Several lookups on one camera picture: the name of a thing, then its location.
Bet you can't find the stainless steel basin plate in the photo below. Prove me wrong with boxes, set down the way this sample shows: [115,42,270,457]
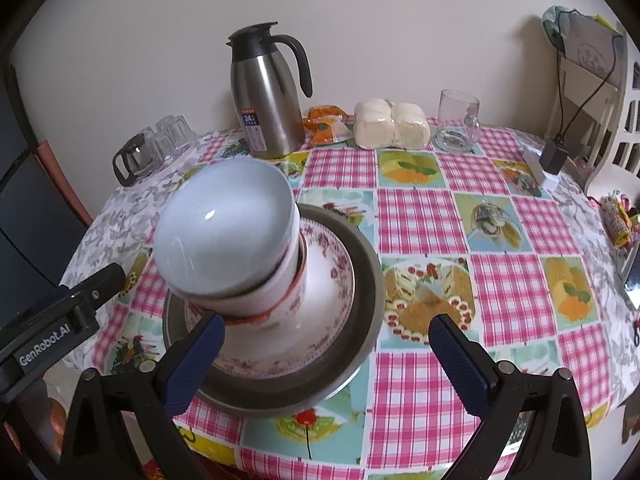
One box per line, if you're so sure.
[195,204,385,418]

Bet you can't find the floral pattern plate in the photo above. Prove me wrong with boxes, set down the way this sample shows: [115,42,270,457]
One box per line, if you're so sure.
[166,217,355,379]

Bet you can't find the white square bowl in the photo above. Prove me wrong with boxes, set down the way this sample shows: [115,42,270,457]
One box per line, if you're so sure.
[175,206,300,318]

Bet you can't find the light blue round bowl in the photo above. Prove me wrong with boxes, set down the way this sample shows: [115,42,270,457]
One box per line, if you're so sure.
[153,158,295,298]

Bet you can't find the strawberry pattern bowl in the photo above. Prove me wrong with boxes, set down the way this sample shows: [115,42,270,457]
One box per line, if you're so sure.
[224,233,307,330]

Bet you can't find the person left hand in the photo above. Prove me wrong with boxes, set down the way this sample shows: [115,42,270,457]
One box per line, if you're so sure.
[1,378,66,464]

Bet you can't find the grey floral white cloth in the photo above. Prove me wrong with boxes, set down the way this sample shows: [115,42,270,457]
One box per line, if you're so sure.
[60,129,231,371]

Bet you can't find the smartphone on table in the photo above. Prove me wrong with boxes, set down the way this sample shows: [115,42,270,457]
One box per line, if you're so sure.
[620,247,640,310]

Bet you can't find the clear drinking glass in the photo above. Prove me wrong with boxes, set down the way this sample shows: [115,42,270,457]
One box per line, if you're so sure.
[144,128,176,166]
[155,115,196,158]

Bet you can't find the colourful candy roll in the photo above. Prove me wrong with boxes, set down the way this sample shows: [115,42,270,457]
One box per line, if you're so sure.
[600,190,639,249]

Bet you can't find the white power strip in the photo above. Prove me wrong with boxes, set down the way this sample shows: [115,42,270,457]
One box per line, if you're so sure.
[523,148,560,192]

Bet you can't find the black power adapter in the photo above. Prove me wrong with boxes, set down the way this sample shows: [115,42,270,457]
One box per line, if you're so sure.
[539,139,568,176]

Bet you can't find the white plastic chair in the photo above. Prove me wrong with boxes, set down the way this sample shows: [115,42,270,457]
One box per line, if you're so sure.
[585,32,639,203]

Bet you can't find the steel thermos jug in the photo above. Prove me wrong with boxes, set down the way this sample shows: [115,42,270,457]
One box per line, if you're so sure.
[227,22,314,159]

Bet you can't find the bag of steamed buns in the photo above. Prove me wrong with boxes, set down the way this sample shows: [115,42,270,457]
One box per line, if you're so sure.
[354,98,431,150]

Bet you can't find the orange snack packet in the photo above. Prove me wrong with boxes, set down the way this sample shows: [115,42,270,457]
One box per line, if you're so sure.
[303,105,352,146]

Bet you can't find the paper bag on shelf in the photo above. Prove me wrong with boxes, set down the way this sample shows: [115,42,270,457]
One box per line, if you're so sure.
[541,6,626,88]

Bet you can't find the glass teapot black handle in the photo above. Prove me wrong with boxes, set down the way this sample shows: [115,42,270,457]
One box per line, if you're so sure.
[112,132,157,188]

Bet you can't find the black charger cable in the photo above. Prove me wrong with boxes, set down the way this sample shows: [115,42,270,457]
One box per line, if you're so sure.
[551,8,620,146]

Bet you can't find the glass mug with handle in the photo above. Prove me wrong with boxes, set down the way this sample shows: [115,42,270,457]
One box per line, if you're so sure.
[433,89,480,154]

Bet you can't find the white wall shelf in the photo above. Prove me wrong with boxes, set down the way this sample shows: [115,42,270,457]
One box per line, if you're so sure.
[544,52,620,169]

